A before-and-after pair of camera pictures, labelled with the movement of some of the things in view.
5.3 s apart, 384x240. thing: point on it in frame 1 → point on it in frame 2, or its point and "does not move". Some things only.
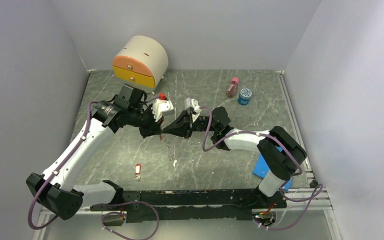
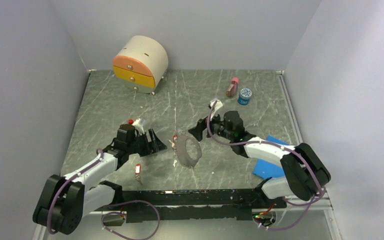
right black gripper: [182, 127] → [197, 131]
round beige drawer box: [140, 60] does not move
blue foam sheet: [262, 169] does not move
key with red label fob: [137, 171] does not move
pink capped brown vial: [233, 87] does not move
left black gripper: [154, 127] → [150, 147]
